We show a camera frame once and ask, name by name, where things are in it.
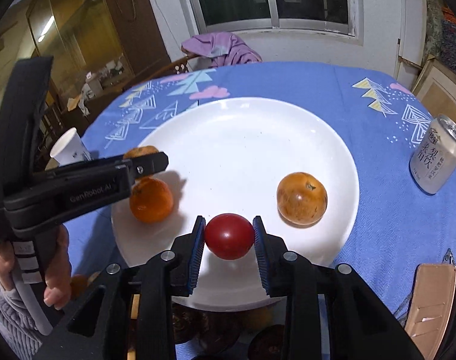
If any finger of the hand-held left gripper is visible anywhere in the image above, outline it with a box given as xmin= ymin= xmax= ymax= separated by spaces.
xmin=100 ymin=151 xmax=169 ymax=181

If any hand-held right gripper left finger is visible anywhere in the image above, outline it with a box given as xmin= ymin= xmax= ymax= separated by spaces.
xmin=37 ymin=215 xmax=207 ymax=360

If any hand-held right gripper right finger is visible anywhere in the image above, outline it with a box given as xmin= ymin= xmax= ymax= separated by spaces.
xmin=252 ymin=215 xmax=424 ymax=360

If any red tomato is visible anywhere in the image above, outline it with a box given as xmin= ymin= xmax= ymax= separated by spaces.
xmin=204 ymin=213 xmax=256 ymax=260

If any orange mandarin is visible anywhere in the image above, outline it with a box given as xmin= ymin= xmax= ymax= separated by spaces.
xmin=123 ymin=145 xmax=160 ymax=160
xmin=129 ymin=177 xmax=174 ymax=224

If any white oval plate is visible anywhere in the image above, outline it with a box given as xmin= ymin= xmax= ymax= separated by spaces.
xmin=111 ymin=97 xmax=360 ymax=312

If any person's left forearm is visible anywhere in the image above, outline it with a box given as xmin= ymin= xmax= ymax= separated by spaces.
xmin=0 ymin=260 xmax=45 ymax=357

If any person's left hand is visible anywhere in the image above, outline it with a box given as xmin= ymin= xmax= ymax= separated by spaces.
xmin=0 ymin=227 xmax=72 ymax=310

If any white printed paper cup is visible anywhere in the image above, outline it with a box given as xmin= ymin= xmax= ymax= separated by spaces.
xmin=49 ymin=127 xmax=94 ymax=166

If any crumpled white paper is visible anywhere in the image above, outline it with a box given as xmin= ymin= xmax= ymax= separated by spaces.
xmin=67 ymin=95 xmax=92 ymax=117

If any yellow round fruit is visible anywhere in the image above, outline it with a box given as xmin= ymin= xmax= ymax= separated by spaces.
xmin=237 ymin=305 xmax=274 ymax=331

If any orange speckled round fruit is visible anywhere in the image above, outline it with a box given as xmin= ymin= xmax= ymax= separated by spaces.
xmin=276 ymin=172 xmax=328 ymax=226

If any dark purple plum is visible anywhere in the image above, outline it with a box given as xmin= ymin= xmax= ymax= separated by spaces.
xmin=248 ymin=324 xmax=289 ymax=360

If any wooden chair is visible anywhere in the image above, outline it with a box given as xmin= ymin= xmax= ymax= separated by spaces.
xmin=121 ymin=53 xmax=200 ymax=92

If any small brownish orange fruit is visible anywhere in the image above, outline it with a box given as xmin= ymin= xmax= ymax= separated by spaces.
xmin=70 ymin=274 xmax=89 ymax=298

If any blue printed tablecloth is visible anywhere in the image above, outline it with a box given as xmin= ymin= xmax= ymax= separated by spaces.
xmin=59 ymin=61 xmax=456 ymax=360

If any purple cloth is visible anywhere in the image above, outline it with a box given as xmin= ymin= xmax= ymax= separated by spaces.
xmin=181 ymin=32 xmax=263 ymax=69

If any wooden glass-door cabinet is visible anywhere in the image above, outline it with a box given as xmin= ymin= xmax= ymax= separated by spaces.
xmin=0 ymin=0 xmax=172 ymax=166

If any brown leather wallet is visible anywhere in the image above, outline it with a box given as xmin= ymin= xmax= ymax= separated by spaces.
xmin=404 ymin=253 xmax=456 ymax=346

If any beige drink can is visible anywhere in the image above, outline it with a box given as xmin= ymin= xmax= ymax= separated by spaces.
xmin=409 ymin=114 xmax=456 ymax=196

